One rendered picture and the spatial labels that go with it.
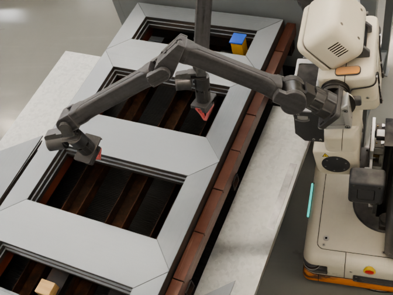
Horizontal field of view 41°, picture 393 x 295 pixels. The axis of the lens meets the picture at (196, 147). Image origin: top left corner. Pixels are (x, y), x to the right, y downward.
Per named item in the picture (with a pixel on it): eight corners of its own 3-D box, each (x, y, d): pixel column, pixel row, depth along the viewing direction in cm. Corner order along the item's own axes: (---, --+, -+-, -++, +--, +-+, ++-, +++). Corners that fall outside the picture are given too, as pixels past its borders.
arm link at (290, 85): (320, 98, 153) (319, 88, 157) (291, 82, 151) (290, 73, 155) (302, 120, 158) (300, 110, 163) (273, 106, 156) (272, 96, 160)
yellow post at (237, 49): (237, 74, 243) (230, 43, 228) (240, 67, 246) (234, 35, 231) (247, 76, 242) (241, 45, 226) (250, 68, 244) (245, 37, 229)
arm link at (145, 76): (174, 80, 151) (178, 61, 160) (162, 64, 148) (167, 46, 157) (62, 140, 167) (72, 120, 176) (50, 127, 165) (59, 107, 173)
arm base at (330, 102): (340, 117, 152) (344, 85, 158) (317, 105, 150) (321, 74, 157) (321, 130, 159) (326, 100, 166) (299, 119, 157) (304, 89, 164)
